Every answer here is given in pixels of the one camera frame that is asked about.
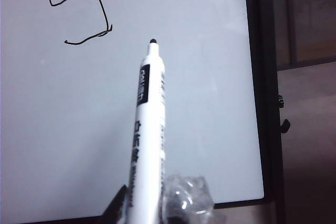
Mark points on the black stand post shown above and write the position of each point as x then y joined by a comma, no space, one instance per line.
274,77

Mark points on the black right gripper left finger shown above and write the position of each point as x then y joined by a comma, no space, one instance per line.
116,208

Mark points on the black hook on post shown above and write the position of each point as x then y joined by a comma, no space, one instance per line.
285,125

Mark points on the white marker pen black print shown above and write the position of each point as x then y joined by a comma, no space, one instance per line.
149,129

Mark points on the white board with black frame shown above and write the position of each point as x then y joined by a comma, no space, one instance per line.
78,103

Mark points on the black clip on post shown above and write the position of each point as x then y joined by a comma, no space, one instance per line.
281,100

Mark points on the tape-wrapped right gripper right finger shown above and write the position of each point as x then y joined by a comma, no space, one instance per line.
189,197

